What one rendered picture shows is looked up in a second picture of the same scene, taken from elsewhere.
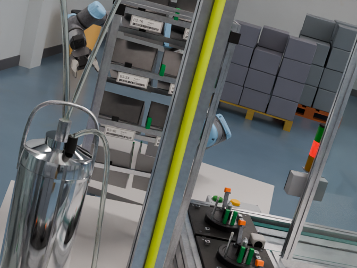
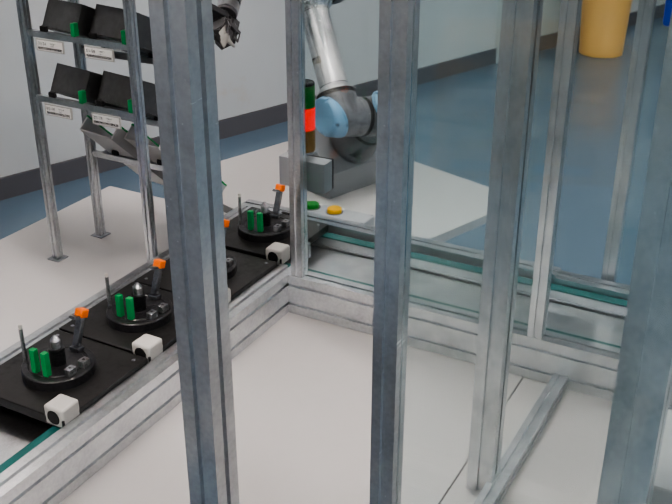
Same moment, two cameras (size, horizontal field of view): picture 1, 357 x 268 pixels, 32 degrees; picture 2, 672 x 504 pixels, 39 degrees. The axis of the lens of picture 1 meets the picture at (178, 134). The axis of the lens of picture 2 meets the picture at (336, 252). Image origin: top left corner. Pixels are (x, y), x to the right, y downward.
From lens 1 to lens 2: 183 cm
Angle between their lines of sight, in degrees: 37
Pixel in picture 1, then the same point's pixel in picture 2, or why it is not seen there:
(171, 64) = (100, 21)
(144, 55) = (71, 14)
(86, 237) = (111, 244)
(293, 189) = (284, 176)
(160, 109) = (110, 80)
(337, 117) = (294, 66)
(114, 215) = not seen: hidden behind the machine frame
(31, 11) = not seen: outside the picture
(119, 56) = (51, 19)
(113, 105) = (65, 79)
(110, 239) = (138, 248)
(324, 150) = (294, 117)
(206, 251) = not seen: hidden behind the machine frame
